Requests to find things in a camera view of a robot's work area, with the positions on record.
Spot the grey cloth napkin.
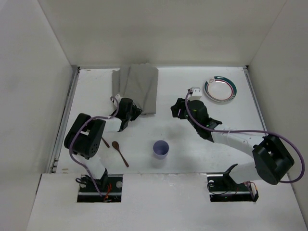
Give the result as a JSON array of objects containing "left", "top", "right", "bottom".
[{"left": 112, "top": 63, "right": 158, "bottom": 115}]

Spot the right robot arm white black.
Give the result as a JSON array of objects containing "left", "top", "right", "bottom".
[{"left": 171, "top": 98, "right": 295, "bottom": 185}]

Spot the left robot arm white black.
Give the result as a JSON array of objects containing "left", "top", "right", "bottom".
[{"left": 64, "top": 94, "right": 142, "bottom": 192}]

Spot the white plate with green rim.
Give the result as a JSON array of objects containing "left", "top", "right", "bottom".
[{"left": 203, "top": 76, "right": 237, "bottom": 103}]

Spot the brown wooden spoon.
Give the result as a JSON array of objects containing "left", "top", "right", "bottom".
[{"left": 112, "top": 141, "right": 129, "bottom": 167}]

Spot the brown wooden fork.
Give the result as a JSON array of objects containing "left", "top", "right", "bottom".
[{"left": 102, "top": 137, "right": 110, "bottom": 148}]

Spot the purple plastic cup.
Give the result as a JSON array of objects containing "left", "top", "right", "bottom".
[{"left": 153, "top": 140, "right": 169, "bottom": 160}]

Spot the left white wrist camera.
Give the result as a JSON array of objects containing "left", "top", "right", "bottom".
[{"left": 110, "top": 94, "right": 122, "bottom": 108}]

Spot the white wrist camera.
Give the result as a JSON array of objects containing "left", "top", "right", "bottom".
[
  {"left": 110, "top": 94, "right": 122, "bottom": 108},
  {"left": 188, "top": 87, "right": 202, "bottom": 101}
]

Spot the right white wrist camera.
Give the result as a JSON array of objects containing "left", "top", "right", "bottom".
[{"left": 188, "top": 87, "right": 202, "bottom": 101}]

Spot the right aluminium table rail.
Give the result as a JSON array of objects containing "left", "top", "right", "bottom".
[{"left": 243, "top": 66, "right": 267, "bottom": 130}]

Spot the aluminium table rail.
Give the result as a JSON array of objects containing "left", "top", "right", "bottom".
[
  {"left": 45, "top": 65, "right": 80, "bottom": 173},
  {"left": 243, "top": 66, "right": 267, "bottom": 130}
]

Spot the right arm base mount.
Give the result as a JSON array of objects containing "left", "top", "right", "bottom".
[{"left": 207, "top": 174, "right": 259, "bottom": 203}]

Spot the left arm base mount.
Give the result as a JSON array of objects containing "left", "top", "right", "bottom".
[{"left": 75, "top": 175, "right": 123, "bottom": 203}]

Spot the left aluminium table rail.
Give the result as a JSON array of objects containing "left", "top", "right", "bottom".
[{"left": 45, "top": 65, "right": 80, "bottom": 173}]

